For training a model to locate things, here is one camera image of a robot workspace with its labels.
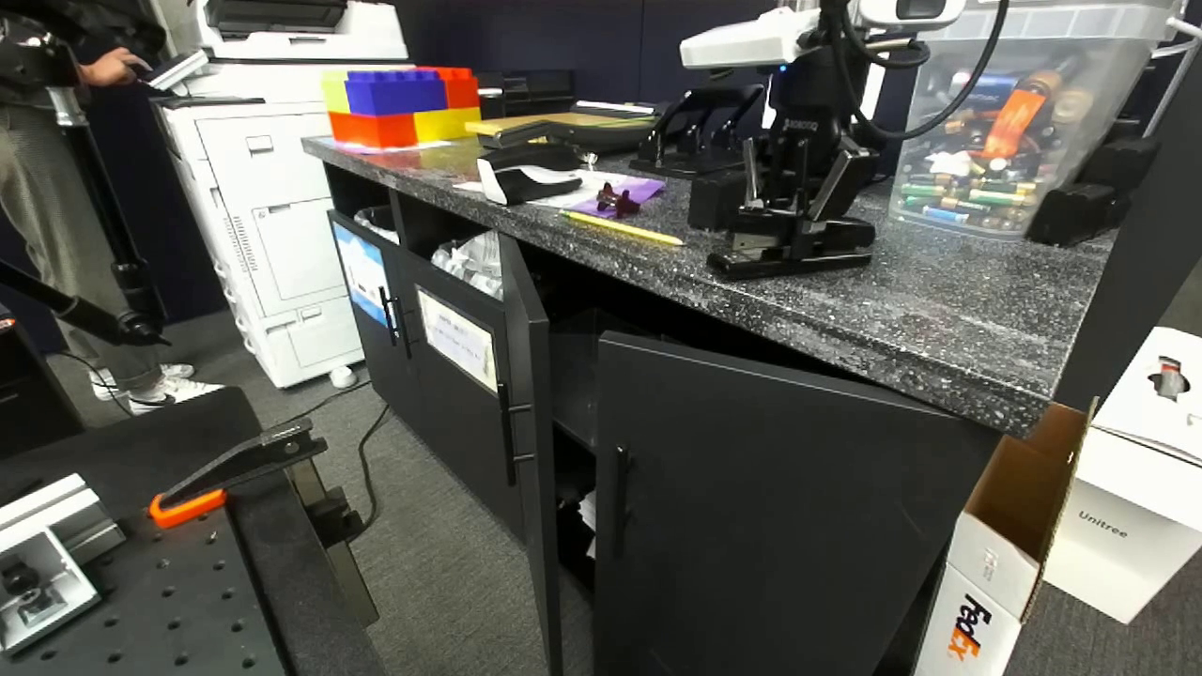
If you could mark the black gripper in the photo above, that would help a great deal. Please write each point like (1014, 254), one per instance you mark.
(831, 108)

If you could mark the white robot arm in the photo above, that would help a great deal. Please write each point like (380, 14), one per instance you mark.
(752, 40)

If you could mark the black cabinet granite counter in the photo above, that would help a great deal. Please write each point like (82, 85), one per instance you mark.
(878, 302)

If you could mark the bystander hand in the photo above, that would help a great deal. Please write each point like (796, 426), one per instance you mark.
(109, 68)

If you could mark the small black box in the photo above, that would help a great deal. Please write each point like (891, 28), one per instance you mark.
(716, 197)

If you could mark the purple paper sheet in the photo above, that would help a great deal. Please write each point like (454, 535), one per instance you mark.
(647, 189)

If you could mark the yellow pencil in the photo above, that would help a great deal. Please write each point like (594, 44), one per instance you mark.
(623, 227)

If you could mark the small dark purple toy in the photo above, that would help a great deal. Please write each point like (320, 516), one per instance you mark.
(618, 197)

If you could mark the orange tool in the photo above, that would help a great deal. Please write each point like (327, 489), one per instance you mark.
(1020, 113)

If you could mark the black curved object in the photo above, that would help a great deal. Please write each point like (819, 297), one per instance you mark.
(539, 186)

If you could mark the flat black case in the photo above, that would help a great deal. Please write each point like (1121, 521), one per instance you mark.
(530, 153)

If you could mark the black desk device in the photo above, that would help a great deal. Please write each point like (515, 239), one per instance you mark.
(1076, 212)

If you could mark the clear plastic storage bin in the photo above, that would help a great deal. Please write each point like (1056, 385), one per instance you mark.
(1102, 113)

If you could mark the white paper sheet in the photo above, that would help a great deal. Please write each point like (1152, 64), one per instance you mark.
(476, 186)

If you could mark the crumpled clear plastic bag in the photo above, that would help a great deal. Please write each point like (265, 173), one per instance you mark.
(476, 263)

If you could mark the large plain black cabinet door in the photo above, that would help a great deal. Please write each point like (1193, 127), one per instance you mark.
(774, 529)

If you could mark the red building block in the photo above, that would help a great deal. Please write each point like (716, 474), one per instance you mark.
(460, 89)

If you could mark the yellow building block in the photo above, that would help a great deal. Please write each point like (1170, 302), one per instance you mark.
(448, 127)

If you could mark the small white crumpled paper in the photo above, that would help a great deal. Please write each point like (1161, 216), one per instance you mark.
(587, 512)

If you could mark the blue building block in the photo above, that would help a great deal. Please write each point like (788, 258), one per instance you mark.
(396, 92)

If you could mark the white item in cabinet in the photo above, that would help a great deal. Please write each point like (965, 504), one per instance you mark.
(377, 227)

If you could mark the black cabinet door white sign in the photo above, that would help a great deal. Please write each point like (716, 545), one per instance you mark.
(454, 426)

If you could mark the orange building block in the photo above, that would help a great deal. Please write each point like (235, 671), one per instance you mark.
(372, 131)

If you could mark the blue white paper sign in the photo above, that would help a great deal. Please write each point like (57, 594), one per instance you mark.
(362, 274)

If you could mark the white cardboard shipping box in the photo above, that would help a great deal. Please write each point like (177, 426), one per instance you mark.
(991, 587)

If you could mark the black cabinet door blue sign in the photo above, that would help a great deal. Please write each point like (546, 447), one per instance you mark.
(362, 345)

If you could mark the white box penguin print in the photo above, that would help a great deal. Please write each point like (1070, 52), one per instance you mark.
(1127, 512)

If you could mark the lime green building block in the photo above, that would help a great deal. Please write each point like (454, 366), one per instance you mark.
(337, 92)

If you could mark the white office printer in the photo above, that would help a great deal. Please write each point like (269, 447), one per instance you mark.
(276, 212)

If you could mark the white crumpled floor object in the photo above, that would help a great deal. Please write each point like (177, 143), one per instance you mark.
(175, 385)

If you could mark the orange black bar clamp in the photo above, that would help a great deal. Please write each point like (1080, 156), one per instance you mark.
(190, 507)

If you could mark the long black rod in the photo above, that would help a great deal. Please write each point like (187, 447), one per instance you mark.
(77, 307)

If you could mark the perforated metal mounting table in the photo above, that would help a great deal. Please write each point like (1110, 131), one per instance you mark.
(190, 604)

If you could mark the person in dark top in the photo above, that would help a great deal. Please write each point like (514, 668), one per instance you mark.
(51, 189)

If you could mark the silver bracket with marker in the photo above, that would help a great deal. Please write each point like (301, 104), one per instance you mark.
(42, 587)

